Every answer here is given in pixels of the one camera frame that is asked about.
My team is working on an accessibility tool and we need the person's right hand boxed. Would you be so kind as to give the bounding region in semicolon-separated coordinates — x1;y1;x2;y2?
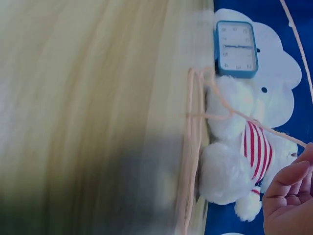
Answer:
262;142;313;235

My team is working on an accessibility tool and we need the pink cord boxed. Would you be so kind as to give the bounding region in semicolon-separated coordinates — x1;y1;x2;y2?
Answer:
175;0;313;235

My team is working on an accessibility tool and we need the white plush toy, striped shirt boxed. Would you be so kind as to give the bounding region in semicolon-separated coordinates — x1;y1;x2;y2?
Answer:
198;75;298;223

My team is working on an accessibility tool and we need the blue rectangular clock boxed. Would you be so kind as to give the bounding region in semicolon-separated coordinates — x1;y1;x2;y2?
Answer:
213;20;259;79

